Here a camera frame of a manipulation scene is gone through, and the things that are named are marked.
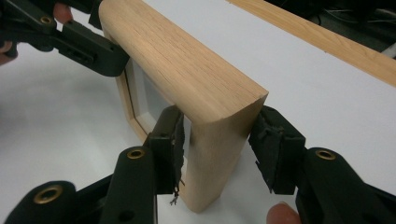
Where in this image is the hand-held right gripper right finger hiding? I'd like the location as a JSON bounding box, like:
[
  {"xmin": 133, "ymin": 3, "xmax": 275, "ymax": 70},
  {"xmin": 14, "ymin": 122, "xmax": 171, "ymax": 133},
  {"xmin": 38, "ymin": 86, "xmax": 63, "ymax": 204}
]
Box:
[{"xmin": 247, "ymin": 105, "xmax": 379, "ymax": 224}]

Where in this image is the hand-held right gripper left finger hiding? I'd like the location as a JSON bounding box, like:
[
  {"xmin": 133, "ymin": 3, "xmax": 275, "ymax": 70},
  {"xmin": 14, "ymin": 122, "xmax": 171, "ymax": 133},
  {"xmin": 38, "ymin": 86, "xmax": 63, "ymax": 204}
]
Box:
[{"xmin": 99, "ymin": 105, "xmax": 187, "ymax": 224}]

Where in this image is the wooden picture frame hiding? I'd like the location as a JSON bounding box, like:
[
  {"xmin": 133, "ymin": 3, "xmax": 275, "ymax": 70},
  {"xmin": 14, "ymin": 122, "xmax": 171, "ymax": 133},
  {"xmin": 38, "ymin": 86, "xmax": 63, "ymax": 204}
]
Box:
[{"xmin": 98, "ymin": 0, "xmax": 270, "ymax": 215}]

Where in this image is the white table sheet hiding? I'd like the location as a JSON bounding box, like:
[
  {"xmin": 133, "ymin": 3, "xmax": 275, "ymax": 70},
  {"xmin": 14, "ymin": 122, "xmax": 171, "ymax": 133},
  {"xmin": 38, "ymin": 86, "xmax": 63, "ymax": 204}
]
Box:
[{"xmin": 0, "ymin": 0, "xmax": 396, "ymax": 224}]

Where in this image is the bundle of black floor cables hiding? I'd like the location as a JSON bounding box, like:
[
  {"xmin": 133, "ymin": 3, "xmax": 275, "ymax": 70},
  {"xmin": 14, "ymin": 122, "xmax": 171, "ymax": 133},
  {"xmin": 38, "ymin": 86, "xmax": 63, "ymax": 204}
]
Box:
[{"xmin": 311, "ymin": 4, "xmax": 396, "ymax": 29}]

